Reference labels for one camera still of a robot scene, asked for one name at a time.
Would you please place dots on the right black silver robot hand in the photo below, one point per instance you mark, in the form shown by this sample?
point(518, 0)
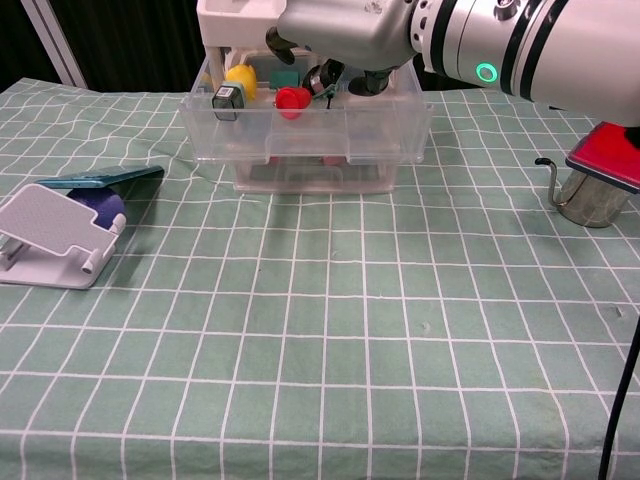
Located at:
point(350, 30)

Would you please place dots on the black round object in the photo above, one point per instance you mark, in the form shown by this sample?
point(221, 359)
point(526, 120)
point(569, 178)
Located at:
point(316, 80)

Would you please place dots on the clear drawer with small toys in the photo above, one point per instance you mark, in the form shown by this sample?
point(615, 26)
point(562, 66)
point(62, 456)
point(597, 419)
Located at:
point(310, 135)

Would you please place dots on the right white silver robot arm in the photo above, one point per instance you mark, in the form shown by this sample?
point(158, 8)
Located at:
point(575, 50)

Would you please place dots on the white plastic drawer cabinet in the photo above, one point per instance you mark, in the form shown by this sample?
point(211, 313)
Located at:
point(225, 25)

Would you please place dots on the clear drawer with red items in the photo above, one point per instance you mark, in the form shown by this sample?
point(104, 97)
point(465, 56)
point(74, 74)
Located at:
point(365, 180)

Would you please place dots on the green block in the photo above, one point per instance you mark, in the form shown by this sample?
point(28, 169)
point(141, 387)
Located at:
point(284, 80)

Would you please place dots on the red plastic toy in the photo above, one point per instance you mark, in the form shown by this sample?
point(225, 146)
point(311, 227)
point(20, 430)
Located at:
point(292, 99)

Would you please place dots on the yellow plastic toy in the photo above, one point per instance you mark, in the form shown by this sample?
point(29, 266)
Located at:
point(242, 77)

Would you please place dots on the teal smartphone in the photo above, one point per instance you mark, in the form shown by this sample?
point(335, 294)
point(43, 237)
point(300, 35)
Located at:
point(110, 176)

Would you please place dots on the red pad with blue rim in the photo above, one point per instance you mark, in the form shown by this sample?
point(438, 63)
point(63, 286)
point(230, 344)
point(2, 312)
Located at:
point(605, 150)

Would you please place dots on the steel cup with spout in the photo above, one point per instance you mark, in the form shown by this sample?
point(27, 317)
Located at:
point(592, 205)

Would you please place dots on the dark blue ball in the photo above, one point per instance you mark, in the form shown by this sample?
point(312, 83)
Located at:
point(107, 205)

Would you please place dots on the green checked tablecloth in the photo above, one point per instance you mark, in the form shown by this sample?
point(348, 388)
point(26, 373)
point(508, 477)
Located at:
point(320, 350)

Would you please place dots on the white folding phone stand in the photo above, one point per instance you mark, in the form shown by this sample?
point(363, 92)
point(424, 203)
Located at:
point(50, 220)

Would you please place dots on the white frame post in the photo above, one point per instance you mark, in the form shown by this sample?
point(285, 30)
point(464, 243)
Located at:
point(55, 45)

